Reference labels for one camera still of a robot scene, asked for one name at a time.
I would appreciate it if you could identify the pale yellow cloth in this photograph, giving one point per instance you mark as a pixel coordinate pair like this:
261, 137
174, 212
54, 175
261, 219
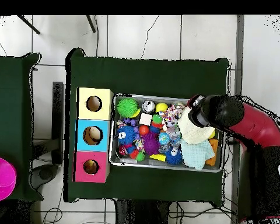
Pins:
191, 133

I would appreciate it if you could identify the mint green cloth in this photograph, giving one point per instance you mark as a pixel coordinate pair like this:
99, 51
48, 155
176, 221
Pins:
197, 154

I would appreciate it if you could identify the wooden box three holes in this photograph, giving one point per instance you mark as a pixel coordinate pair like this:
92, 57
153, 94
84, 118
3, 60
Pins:
92, 121

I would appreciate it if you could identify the orange red ball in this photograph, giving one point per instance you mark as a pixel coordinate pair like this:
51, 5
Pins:
143, 129

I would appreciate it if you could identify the pale wooden cube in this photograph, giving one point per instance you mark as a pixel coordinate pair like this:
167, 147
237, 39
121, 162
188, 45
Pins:
145, 119

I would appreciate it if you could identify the dark blue spiky ball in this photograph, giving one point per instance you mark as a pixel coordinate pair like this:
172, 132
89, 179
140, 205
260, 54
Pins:
127, 135

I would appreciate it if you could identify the small silver can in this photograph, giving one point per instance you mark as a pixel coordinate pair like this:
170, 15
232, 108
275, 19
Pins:
148, 106

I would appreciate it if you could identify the plain green spiky ball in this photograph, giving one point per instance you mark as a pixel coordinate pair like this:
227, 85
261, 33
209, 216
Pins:
127, 107

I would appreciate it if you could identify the purple spiky toy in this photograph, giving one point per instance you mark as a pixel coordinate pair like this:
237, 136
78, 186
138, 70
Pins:
150, 143

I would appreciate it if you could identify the yellow ball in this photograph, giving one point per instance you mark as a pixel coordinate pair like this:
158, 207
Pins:
161, 107

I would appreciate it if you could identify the blue globe ball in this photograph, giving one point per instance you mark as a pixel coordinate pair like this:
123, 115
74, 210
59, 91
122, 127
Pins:
164, 138

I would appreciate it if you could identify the colourful patterned cloth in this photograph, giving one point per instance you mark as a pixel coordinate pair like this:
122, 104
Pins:
171, 114

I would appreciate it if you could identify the blue spiky ball with eyes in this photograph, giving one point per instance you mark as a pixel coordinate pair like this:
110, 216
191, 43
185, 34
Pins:
174, 156

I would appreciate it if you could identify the orange plastic block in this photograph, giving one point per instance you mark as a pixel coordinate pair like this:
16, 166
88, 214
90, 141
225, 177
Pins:
213, 151

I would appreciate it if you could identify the black flat panel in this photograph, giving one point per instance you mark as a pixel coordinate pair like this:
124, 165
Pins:
58, 116

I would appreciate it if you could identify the black tripod leg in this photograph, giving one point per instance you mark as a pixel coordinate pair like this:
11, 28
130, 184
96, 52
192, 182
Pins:
28, 24
91, 23

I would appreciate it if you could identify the dark green side table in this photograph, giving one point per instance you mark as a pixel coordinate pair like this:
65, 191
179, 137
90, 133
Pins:
18, 116

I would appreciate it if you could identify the magenta round disc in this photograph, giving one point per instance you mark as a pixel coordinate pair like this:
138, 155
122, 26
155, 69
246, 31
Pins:
2, 178

